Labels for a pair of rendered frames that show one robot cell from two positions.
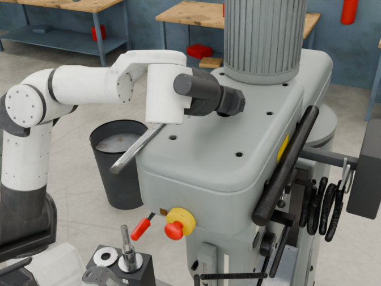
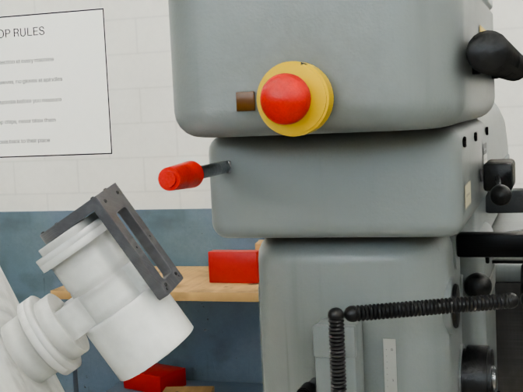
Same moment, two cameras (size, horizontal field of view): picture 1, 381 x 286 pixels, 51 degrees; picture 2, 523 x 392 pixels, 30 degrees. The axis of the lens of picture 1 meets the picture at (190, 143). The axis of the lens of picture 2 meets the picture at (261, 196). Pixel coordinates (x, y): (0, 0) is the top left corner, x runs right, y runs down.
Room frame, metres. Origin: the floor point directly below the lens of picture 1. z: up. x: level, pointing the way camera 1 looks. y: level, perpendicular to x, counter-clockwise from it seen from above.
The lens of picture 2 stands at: (-0.20, 0.21, 1.75)
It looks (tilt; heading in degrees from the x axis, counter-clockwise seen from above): 5 degrees down; 349
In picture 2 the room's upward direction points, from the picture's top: 3 degrees counter-clockwise
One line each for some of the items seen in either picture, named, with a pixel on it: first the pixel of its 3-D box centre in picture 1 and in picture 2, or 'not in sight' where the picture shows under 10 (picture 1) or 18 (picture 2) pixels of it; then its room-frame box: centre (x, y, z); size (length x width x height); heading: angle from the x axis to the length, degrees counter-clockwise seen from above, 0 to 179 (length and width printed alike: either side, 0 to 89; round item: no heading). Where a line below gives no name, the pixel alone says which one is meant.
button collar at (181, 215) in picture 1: (180, 221); (295, 99); (0.57, 0.03, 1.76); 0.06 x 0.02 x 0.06; 62
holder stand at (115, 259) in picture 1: (121, 276); not in sight; (0.98, 0.29, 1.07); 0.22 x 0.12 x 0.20; 73
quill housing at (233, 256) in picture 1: (224, 239); (365, 372); (0.78, -0.08, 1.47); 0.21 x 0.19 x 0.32; 62
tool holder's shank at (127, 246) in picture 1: (126, 238); not in sight; (0.97, 0.24, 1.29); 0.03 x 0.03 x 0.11
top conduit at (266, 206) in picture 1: (289, 155); (500, 61); (0.74, -0.23, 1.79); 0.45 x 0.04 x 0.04; 152
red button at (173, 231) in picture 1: (174, 229); (287, 99); (0.55, 0.04, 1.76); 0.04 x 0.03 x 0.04; 62
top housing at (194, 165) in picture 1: (227, 138); (353, 49); (0.79, -0.09, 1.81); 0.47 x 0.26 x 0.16; 152
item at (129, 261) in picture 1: (129, 256); not in sight; (0.97, 0.24, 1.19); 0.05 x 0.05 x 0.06
